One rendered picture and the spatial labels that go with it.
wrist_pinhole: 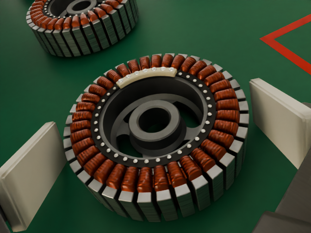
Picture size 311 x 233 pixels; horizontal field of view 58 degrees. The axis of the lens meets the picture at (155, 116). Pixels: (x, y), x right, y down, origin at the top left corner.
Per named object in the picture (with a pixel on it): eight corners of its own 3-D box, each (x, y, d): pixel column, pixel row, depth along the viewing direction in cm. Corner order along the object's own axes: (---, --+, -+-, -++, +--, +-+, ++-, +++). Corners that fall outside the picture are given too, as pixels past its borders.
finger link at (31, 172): (27, 231, 13) (12, 234, 13) (69, 159, 20) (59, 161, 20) (2, 177, 12) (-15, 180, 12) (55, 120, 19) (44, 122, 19)
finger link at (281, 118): (303, 117, 11) (322, 113, 11) (248, 79, 18) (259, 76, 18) (306, 180, 12) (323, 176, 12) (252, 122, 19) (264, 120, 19)
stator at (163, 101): (273, 205, 15) (284, 172, 13) (78, 241, 16) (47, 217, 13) (220, 72, 23) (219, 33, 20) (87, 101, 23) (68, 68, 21)
